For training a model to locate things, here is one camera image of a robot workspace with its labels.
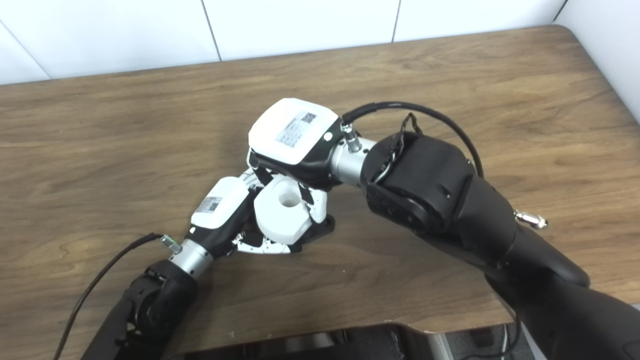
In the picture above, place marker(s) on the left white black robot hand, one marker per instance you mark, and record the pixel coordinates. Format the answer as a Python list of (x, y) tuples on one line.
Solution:
[(220, 202)]

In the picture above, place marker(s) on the black robot torso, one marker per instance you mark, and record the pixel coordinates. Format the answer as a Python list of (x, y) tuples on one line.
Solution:
[(325, 345)]

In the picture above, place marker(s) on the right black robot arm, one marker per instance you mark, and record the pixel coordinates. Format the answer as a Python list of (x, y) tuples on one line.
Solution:
[(440, 185)]

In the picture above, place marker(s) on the black plastic holder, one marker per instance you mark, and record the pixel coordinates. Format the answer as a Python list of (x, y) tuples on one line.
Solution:
[(322, 227)]

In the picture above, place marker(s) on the round white plastic piece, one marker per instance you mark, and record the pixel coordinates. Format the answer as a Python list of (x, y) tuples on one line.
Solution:
[(277, 220)]

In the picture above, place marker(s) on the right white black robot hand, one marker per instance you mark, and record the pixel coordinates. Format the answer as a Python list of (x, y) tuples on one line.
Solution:
[(285, 130)]

